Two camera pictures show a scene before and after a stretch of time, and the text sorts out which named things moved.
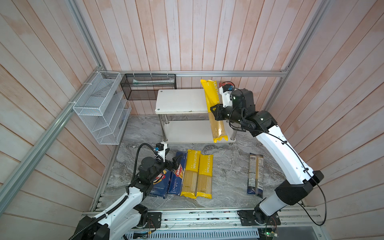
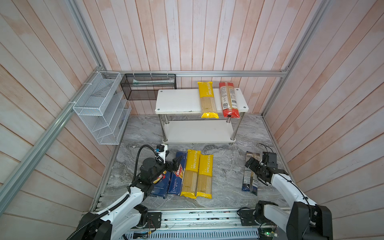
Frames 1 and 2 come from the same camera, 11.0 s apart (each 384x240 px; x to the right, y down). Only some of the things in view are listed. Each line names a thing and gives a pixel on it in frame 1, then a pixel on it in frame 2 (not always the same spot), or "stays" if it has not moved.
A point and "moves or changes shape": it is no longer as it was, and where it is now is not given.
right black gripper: x=219 y=109 to x=252 y=165
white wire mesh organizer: x=104 y=108 stays
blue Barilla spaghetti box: x=175 y=184 stays
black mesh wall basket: x=145 y=86 stays
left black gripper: x=175 y=164 stays
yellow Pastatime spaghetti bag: x=211 y=91 moves or changes shape
